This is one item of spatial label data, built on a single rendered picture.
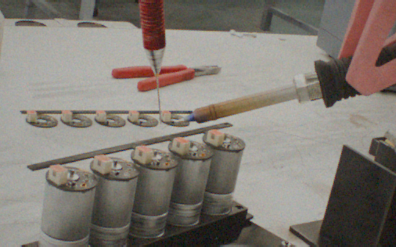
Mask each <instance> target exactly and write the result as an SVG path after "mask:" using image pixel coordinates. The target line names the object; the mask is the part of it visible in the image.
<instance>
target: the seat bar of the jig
mask: <svg viewBox="0 0 396 247"><path fill-rule="evenodd" d="M247 211H248V208H246V207H245V206H244V205H242V204H240V203H238V202H235V201H234V200H233V202H232V208H231V212H230V213H226V214H223V215H212V214H208V213H200V218H199V221H198V224H195V225H193V226H188V227H182V226H176V225H173V224H169V223H166V224H165V229H164V235H162V236H161V237H159V238H153V239H151V238H136V237H134V236H132V235H128V241H127V245H126V246H125V247H182V246H184V245H187V244H189V243H191V242H195V241H199V240H201V239H203V238H207V237H209V236H211V235H213V234H217V233H219V232H221V231H227V230H229V229H231V228H233V227H236V226H239V225H241V224H244V223H245V221H246V217H247ZM20 247H38V241H36V242H30V243H27V244H24V245H21V246H20Z"/></svg>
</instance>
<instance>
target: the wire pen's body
mask: <svg viewBox="0 0 396 247"><path fill-rule="evenodd" d="M139 8H140V16H141V31H142V47H143V48H145V49H147V50H150V51H156V50H160V49H162V48H164V47H165V46H166V34H165V24H164V0H139Z"/></svg>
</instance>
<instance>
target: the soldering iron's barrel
mask: <svg viewBox="0 0 396 247"><path fill-rule="evenodd" d="M292 82H293V83H292V84H287V85H283V86H281V87H278V88H273V89H270V90H267V91H262V92H259V93H253V94H249V95H244V96H242V97H238V98H234V99H230V100H227V101H224V102H219V103H216V104H211V105H207V106H202V107H199V108H196V109H195V110H194V116H195V118H196V122H197V123H198V124H202V123H206V122H209V121H212V120H213V121H214V120H217V119H220V118H226V117H229V116H235V115H237V114H240V113H245V112H249V111H251V110H255V109H260V108H262V107H266V106H273V105H277V104H279V103H283V102H288V101H291V100H294V99H297V101H298V103H300V104H301V105H303V104H305V103H308V102H310V101H316V100H319V99H322V92H321V88H320V85H319V78H318V76H317V73H316V72H315V71H314V72H310V73H306V74H304V75H303V74H300V75H297V76H293V80H292Z"/></svg>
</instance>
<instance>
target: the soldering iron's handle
mask: <svg viewBox="0 0 396 247"><path fill-rule="evenodd" d="M353 57H354V56H352V55H350V56H348V57H347V58H346V57H344V58H341V59H340V60H339V59H335V60H334V61H332V60H330V61H327V62H326V61H324V60H321V59H319V60H316V61H314V64H315V72H316V73H317V76H318V78H319V85H320V88H321V92H322V100H323V102H324V105H325V107H326V108H331V107H333V106H334V105H335V104H336V102H337V101H341V100H342V98H343V99H347V98H348V99H349V97H351V98H355V97H356V95H358V96H361V95H362V94H361V93H360V92H358V90H355V89H354V88H353V87H352V86H351V85H350V84H349V83H348V82H347V81H346V79H345V77H346V75H347V72H348V70H349V66H350V64H351V61H352V59H353ZM393 59H396V43H394V44H393V45H392V46H391V47H390V48H388V47H384V48H382V49H381V50H380V54H379V56H378V57H377V60H376V62H375V64H376V66H383V65H385V64H387V63H389V62H390V61H391V60H393ZM390 86H391V87H395V86H396V84H392V85H390ZM390 86H389V87H387V88H385V89H388V88H390Z"/></svg>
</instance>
